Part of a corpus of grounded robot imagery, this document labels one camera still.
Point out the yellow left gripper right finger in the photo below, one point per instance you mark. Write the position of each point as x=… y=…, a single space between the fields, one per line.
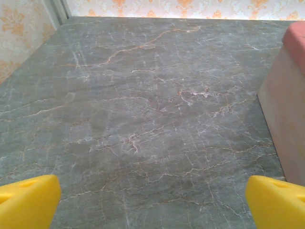
x=278 y=207

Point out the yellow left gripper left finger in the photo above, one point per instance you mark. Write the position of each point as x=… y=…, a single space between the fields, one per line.
x=26 y=205

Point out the pink decorated wooden box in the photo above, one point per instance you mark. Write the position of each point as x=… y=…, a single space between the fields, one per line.
x=286 y=107

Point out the aluminium frame post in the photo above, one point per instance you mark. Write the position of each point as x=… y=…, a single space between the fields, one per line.
x=59 y=12

